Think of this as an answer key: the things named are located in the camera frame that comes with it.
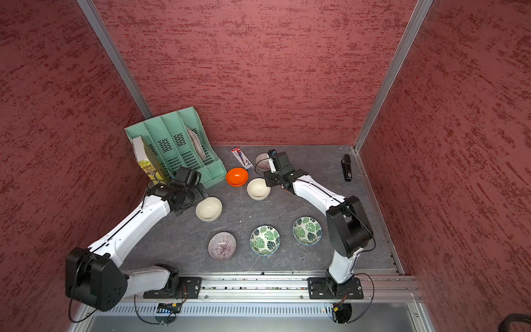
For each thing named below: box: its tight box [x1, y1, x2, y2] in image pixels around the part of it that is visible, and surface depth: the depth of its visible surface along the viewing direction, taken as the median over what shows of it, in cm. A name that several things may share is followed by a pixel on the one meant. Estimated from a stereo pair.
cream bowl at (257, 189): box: [246, 177, 272, 202], surface depth 100 cm
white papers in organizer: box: [185, 125, 207, 161], surface depth 105 cm
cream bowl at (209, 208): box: [194, 196, 223, 223], surface depth 93 cm
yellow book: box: [132, 135, 165, 183], surface depth 85 cm
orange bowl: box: [225, 166, 249, 188], surface depth 103 cm
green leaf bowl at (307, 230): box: [292, 215, 323, 246], surface depth 89 cm
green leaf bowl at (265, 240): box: [249, 224, 281, 257], surface depth 85 cm
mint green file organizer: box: [124, 106, 228, 189], surface depth 108 cm
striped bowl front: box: [207, 231, 238, 262], surface depth 83 cm
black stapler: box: [340, 153, 353, 182], surface depth 109 cm
